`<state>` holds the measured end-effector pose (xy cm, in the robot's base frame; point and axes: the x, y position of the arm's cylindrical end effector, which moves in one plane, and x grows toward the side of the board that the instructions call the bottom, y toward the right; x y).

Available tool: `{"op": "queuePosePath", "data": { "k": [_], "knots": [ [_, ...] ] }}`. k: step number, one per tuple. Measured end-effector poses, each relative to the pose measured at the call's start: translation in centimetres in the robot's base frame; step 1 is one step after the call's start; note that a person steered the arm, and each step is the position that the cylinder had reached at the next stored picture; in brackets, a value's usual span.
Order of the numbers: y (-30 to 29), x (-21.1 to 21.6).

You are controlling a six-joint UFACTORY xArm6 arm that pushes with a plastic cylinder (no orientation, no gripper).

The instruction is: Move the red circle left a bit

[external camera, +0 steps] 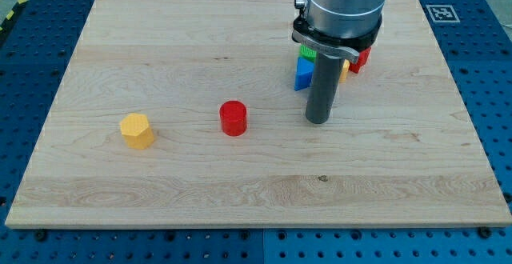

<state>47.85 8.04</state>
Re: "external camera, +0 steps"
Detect red block behind arm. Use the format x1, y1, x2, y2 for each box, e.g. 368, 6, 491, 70
349, 47, 371, 74

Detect black clamp with metal lever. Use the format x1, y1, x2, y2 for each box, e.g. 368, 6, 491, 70
291, 16, 382, 63

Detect red cylinder block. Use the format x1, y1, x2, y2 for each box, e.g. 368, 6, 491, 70
219, 100, 247, 137

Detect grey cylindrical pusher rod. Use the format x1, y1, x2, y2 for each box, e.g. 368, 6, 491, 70
305, 53, 344, 124

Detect light wooden board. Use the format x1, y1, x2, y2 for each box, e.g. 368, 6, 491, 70
6, 0, 511, 229

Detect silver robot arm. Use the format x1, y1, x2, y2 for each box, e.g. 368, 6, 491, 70
294, 0, 385, 38

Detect yellow hexagon block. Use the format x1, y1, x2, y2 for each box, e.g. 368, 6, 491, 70
119, 113, 155, 150

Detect yellow block behind rod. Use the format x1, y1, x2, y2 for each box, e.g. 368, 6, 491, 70
339, 60, 350, 83

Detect blue triangular block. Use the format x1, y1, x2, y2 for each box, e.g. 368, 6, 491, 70
294, 57, 314, 91

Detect green block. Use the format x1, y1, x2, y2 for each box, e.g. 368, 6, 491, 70
299, 45, 317, 62

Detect white fiducial marker tag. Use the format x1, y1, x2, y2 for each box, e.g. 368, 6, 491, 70
426, 4, 460, 23

